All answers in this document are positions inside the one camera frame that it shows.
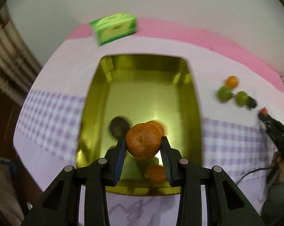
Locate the dark brown fruit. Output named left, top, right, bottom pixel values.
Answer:
left=246, top=96, right=257, bottom=110

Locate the green tomato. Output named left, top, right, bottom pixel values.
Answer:
left=235, top=91, right=249, bottom=107
left=217, top=86, right=234, bottom=103

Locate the large orange mandarin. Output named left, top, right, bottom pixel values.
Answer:
left=126, top=123, right=162, bottom=160

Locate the pink purple checked tablecloth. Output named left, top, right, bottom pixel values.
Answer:
left=14, top=18, right=284, bottom=211

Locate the small orange tomato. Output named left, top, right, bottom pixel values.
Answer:
left=225, top=76, right=239, bottom=89

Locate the dark fruit in tin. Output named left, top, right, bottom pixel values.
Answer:
left=109, top=116, right=130, bottom=139

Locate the orange mandarin in tin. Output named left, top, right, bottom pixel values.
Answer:
left=147, top=120, right=165, bottom=136

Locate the gold toffee tin box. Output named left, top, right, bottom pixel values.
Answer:
left=76, top=54, right=202, bottom=196

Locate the green tissue pack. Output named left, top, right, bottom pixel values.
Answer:
left=90, top=12, right=137, bottom=46

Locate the black cable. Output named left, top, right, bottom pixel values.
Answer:
left=236, top=166, right=276, bottom=186

